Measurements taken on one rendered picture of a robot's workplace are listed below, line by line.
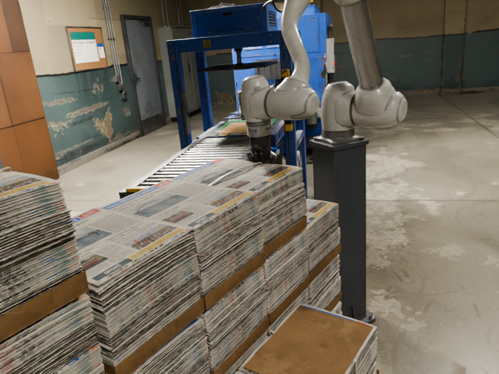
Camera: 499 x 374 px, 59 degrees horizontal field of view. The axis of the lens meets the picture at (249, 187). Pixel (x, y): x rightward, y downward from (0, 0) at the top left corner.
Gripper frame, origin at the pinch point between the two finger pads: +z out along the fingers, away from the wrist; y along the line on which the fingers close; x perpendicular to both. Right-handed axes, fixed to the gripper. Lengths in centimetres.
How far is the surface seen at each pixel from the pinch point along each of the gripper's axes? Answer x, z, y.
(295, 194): -10.2, -3.7, 18.6
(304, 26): 372, -43, -172
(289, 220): -15.0, 4.1, 18.6
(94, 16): 340, -89, -513
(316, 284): 0.4, 38.9, 18.8
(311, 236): -0.6, 17.3, 18.5
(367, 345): -26, 36, 49
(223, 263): -52, 0, 19
